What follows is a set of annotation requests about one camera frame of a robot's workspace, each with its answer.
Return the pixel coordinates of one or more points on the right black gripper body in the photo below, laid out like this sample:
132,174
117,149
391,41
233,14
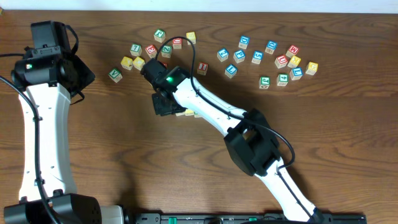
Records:
161,107

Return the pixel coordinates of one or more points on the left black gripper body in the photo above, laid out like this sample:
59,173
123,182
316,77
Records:
82,73

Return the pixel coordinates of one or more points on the yellow O block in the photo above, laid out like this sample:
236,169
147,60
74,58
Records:
189,112

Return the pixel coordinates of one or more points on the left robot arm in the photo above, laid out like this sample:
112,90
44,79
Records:
45,85

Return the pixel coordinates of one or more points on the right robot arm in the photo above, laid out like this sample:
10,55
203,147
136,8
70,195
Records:
252,145

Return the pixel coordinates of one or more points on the green V block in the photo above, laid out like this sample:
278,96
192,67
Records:
115,75

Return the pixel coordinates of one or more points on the yellow C block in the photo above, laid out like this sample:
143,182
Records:
138,63

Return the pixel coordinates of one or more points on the red I block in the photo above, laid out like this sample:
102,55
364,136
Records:
202,68

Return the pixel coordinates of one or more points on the green Z block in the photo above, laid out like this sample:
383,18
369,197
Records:
166,51

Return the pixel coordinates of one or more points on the yellow block far left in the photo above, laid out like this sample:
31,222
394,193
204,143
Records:
127,63

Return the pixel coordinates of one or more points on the red E block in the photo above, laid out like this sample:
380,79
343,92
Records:
151,51

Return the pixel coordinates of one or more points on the green 7 block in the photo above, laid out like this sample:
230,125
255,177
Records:
136,50

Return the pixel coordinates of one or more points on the red U block left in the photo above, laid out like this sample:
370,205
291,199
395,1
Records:
177,43

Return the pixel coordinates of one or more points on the red u block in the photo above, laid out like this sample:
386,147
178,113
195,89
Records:
281,61
177,43

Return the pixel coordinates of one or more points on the green J block top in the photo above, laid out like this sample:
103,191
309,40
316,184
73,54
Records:
159,35

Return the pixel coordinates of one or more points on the green j block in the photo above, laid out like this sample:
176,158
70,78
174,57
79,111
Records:
159,35
264,82

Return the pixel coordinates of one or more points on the yellow block top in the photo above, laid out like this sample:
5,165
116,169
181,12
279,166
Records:
191,36

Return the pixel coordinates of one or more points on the blue L block centre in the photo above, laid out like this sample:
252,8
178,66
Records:
230,71

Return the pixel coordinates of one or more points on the blue l block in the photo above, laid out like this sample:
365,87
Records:
230,71
296,73

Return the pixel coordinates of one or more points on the blue 2 block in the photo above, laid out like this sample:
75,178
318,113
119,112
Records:
222,55

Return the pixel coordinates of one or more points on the blue P block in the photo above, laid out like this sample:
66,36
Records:
239,56

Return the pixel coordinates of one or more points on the blue D block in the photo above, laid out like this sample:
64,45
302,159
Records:
243,42

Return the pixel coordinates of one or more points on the green J block lower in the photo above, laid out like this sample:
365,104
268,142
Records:
264,82

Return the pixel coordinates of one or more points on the blue 5 block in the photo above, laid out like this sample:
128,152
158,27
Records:
257,57

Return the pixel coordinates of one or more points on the green 4 block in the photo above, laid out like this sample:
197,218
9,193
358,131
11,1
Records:
282,79

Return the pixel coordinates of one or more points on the red U block right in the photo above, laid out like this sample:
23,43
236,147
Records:
281,61

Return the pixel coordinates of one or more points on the blue L block right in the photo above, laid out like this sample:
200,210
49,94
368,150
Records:
296,73

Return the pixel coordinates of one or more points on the yellow X block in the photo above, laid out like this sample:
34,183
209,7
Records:
294,61

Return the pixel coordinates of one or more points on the red M block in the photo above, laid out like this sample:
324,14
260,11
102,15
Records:
291,51

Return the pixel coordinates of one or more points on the yellow G block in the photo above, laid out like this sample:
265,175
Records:
311,68

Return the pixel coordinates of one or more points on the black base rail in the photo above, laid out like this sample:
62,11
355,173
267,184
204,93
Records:
156,218

